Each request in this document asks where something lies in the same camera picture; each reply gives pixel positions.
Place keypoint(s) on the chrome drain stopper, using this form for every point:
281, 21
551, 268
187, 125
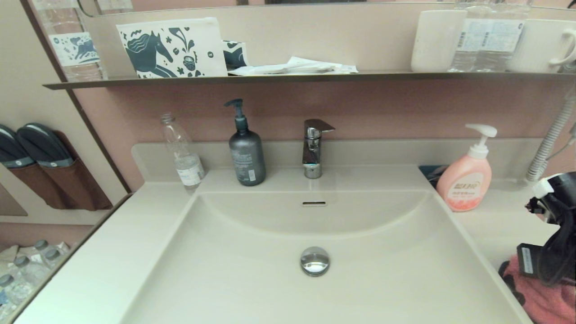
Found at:
315, 261

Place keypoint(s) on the white ceramic sink basin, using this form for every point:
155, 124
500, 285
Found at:
252, 288

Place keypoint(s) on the thin metal wall shelf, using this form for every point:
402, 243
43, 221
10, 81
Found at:
270, 78

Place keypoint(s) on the clear water bottle white label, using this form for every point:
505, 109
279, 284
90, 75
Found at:
505, 44
464, 53

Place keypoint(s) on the small dark patterned pouch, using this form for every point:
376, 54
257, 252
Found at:
234, 55

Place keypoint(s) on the clear bottle blue print label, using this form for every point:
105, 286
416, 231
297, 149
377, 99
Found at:
74, 48

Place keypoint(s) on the chrome faucet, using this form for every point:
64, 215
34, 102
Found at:
312, 153

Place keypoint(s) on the white horse print pouch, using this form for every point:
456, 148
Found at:
180, 48

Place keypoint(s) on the slippers in brown holder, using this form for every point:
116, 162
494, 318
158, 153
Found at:
72, 189

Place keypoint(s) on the pink fluffy cloth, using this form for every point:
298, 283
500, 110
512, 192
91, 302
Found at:
544, 301

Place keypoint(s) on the uncapped clear plastic bottle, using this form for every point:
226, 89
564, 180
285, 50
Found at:
186, 162

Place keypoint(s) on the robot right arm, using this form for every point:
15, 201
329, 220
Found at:
562, 193

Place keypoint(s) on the pink pump soap bottle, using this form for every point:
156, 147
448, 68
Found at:
465, 184

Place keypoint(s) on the small capped water bottle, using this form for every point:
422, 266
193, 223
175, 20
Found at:
54, 255
8, 283
42, 245
22, 263

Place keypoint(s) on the dark grey slipper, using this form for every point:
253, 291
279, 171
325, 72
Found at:
11, 150
42, 144

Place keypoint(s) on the white plastic packet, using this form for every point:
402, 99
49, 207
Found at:
315, 62
270, 69

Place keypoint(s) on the grey pump soap bottle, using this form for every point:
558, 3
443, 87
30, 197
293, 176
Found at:
247, 157

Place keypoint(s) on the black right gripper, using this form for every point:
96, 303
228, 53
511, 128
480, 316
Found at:
531, 261

